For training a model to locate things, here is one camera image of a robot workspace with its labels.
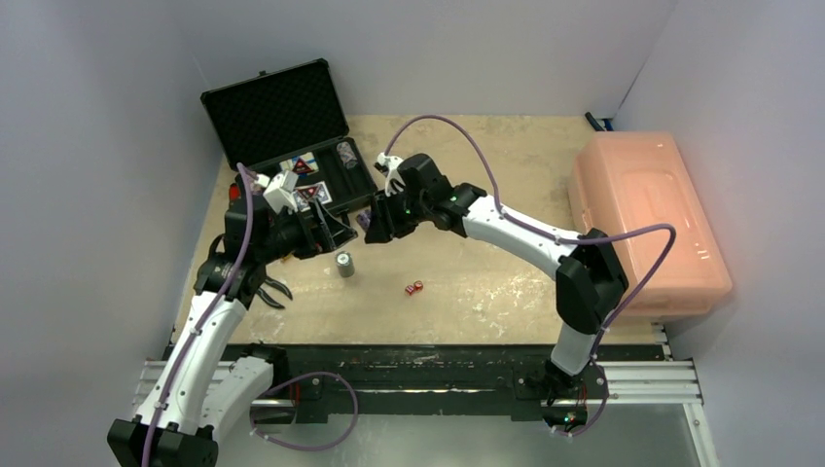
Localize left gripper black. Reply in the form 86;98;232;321
255;197;356;265

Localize purple poker chip stack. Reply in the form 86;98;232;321
356;211;371;232

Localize blue orange chip stack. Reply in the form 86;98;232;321
337;141;359;169

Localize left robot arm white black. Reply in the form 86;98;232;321
107;194;357;466

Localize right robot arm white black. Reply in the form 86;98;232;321
365;154;628;396

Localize black poker set case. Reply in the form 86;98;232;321
200;58;377;216

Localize grey poker chip stack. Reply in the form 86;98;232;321
336;251;355;278

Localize card deck lower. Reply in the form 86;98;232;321
293;181;333;209

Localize card deck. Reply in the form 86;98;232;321
293;181;333;209
282;152;319;177

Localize card deck upper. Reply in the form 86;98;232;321
282;152;319;177

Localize black pliers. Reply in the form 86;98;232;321
252;274;294;310

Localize pink translucent plastic storage box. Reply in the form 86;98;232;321
568;131;732;320

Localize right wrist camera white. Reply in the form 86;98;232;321
375;152;405;197

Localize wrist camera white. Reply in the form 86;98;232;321
263;171;299;214
375;152;405;197

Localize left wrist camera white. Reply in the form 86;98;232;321
263;171;299;214

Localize red black handled tool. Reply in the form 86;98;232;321
229;184;241;201

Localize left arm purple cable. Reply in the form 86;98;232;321
140;162;259;467

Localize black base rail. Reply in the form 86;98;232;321
219;343;664;426

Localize blue clamp at wall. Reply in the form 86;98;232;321
584;112;613;131

